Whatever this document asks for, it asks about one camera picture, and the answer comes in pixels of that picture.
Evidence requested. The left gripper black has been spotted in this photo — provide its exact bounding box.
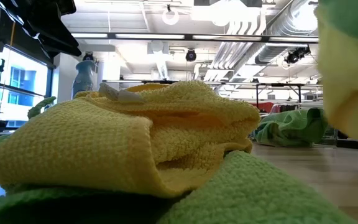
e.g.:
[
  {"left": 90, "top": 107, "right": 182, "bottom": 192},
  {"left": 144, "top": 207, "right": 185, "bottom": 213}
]
[{"left": 0, "top": 0, "right": 83, "bottom": 68}]

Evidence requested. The yellow microfiber towel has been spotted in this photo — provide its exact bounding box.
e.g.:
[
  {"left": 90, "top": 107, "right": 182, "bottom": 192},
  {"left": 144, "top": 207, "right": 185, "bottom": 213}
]
[
  {"left": 0, "top": 80, "right": 261, "bottom": 199},
  {"left": 314, "top": 4, "right": 358, "bottom": 149}
]

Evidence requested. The green microfiber towel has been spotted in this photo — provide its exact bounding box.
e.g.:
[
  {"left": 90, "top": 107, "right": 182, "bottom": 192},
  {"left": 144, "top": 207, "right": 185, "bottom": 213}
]
[
  {"left": 0, "top": 96, "right": 358, "bottom": 224},
  {"left": 318, "top": 0, "right": 358, "bottom": 39},
  {"left": 259, "top": 108, "right": 329, "bottom": 147},
  {"left": 255, "top": 119, "right": 295, "bottom": 147}
]

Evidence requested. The clear plastic water bottle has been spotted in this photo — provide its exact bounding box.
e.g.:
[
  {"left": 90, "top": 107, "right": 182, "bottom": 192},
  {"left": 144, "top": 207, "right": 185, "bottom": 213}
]
[{"left": 71, "top": 51, "right": 98, "bottom": 99}]

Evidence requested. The black framed window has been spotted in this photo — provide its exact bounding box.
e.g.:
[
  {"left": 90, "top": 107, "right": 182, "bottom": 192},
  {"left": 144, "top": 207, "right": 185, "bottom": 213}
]
[{"left": 0, "top": 46, "right": 54, "bottom": 128}]

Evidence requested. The black tripod stand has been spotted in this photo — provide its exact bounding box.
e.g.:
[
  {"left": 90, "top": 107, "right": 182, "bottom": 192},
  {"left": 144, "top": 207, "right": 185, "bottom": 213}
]
[{"left": 0, "top": 58, "right": 6, "bottom": 121}]

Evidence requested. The long linear ceiling light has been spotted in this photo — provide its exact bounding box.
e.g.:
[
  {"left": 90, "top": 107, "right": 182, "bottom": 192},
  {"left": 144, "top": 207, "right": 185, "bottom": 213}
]
[{"left": 70, "top": 32, "right": 319, "bottom": 44}]

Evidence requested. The black ceiling spotlight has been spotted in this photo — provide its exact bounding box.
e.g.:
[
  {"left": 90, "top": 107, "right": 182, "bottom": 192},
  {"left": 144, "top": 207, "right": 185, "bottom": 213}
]
[
  {"left": 285, "top": 45, "right": 312, "bottom": 65},
  {"left": 185, "top": 48, "right": 198, "bottom": 62}
]

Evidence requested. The red storage cart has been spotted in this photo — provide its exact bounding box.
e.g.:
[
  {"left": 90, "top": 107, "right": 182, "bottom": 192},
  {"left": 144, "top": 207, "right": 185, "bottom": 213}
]
[{"left": 253, "top": 101, "right": 281, "bottom": 114}]

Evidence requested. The clear plastic basket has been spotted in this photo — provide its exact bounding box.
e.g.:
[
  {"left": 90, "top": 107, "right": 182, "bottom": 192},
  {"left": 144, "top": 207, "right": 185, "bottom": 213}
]
[{"left": 253, "top": 104, "right": 338, "bottom": 149}]

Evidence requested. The white hanging ring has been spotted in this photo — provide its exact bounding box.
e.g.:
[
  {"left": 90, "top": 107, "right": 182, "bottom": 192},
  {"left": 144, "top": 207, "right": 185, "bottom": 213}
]
[{"left": 162, "top": 4, "right": 180, "bottom": 26}]

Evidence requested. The black frame background table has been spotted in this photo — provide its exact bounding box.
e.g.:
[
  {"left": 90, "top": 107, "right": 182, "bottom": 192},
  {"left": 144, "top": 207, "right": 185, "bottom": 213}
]
[{"left": 255, "top": 82, "right": 304, "bottom": 109}]

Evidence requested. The silver ventilation duct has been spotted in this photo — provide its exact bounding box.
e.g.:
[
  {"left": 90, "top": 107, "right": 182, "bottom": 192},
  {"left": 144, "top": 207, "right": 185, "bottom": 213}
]
[{"left": 255, "top": 0, "right": 319, "bottom": 65}]

